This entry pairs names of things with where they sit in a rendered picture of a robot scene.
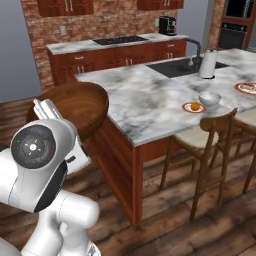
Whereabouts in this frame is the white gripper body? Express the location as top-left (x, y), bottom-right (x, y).
top-left (32, 98), bottom-right (65, 122)

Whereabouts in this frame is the large brown wooden bowl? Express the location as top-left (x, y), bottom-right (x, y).
top-left (26, 81), bottom-right (110, 141)

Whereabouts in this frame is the small red-rimmed appetizer plate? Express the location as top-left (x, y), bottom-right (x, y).
top-left (181, 101), bottom-right (207, 114)

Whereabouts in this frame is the small white bowl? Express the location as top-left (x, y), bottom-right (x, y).
top-left (198, 90), bottom-right (222, 108)

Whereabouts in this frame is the large red-rimmed plate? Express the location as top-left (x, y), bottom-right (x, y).
top-left (233, 81), bottom-right (256, 96)

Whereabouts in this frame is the red-brown base cupboard run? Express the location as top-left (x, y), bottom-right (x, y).
top-left (46, 38), bottom-right (188, 87)

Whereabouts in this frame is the red-brown island cabinet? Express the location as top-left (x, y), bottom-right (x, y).
top-left (87, 116), bottom-right (172, 227)

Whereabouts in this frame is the black hob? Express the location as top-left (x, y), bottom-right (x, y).
top-left (92, 34), bottom-right (149, 47)

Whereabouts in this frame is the dark sink basin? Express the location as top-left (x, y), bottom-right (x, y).
top-left (146, 56), bottom-right (230, 80)

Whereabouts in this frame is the black coffee machine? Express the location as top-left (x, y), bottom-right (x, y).
top-left (158, 15), bottom-right (179, 37)

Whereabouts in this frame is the wooden stool with cream seat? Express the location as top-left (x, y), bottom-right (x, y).
top-left (232, 108), bottom-right (256, 195)
top-left (158, 107), bottom-right (239, 222)

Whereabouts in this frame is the dark grey tap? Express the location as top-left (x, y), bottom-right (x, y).
top-left (185, 37), bottom-right (203, 67)

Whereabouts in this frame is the white paper towel roll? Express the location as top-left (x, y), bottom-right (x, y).
top-left (198, 49), bottom-right (219, 80)

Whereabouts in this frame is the black built-in oven stack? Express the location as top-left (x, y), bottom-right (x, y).
top-left (217, 0), bottom-right (256, 51)

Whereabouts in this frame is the wide red-brown wall cupboard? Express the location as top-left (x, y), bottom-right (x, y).
top-left (36, 0), bottom-right (95, 18)

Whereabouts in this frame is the narrow red-brown wall cupboard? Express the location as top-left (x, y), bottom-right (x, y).
top-left (136, 0), bottom-right (185, 11)

